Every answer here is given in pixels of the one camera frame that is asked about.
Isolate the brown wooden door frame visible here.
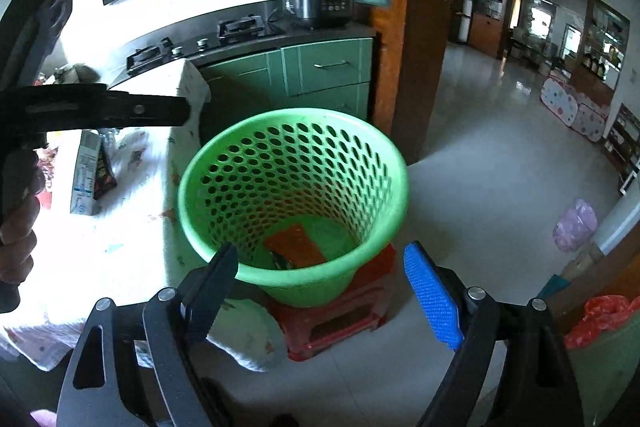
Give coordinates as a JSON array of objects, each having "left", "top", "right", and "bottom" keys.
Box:
[{"left": 370, "top": 0, "right": 451, "bottom": 165}]

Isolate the green kitchen cabinet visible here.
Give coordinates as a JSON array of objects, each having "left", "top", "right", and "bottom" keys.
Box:
[{"left": 200, "top": 38, "right": 373, "bottom": 143}]

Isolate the polka dot play tent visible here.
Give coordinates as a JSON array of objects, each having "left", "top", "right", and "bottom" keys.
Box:
[{"left": 540, "top": 76, "right": 608, "bottom": 143}]

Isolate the red plastic bag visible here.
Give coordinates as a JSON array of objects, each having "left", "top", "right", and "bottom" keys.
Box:
[{"left": 564, "top": 295, "right": 639, "bottom": 350}]

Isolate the black gas stove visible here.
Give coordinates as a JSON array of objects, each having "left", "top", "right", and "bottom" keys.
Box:
[{"left": 124, "top": 13, "right": 274, "bottom": 76}]

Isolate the blue white milk carton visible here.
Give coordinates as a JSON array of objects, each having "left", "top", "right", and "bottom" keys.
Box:
[{"left": 70, "top": 130, "right": 117, "bottom": 216}]

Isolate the person's left hand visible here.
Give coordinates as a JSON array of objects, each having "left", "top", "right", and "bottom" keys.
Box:
[{"left": 1, "top": 150, "right": 44, "bottom": 285}]

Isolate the red wrapper in basket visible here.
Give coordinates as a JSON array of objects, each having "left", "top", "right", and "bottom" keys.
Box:
[{"left": 262, "top": 223, "right": 326, "bottom": 270}]

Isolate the patterned white tablecloth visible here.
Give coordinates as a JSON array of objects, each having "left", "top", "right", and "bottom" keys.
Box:
[{"left": 0, "top": 57, "right": 289, "bottom": 373}]

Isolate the red plastic stool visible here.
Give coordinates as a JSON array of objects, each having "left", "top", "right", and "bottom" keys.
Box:
[{"left": 267, "top": 244, "right": 397, "bottom": 362}]

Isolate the green perforated waste basket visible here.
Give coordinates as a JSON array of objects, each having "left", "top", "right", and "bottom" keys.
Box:
[{"left": 177, "top": 107, "right": 409, "bottom": 308}]

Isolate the pink plastic bag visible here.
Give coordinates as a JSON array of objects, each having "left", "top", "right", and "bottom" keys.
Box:
[{"left": 552, "top": 198, "right": 599, "bottom": 253}]

